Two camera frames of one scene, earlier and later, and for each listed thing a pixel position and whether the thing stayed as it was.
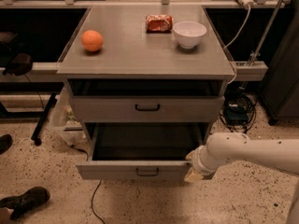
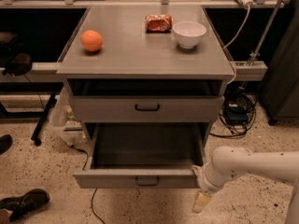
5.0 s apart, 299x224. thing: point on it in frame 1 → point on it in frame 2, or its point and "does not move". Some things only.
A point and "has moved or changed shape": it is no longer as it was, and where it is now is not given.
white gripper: [199, 163] → [204, 180]
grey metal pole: [254, 56] does not move
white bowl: [189, 34] does not move
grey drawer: [140, 151] has moved or changed shape
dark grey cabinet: [279, 88] does not move
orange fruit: [92, 40] does not move
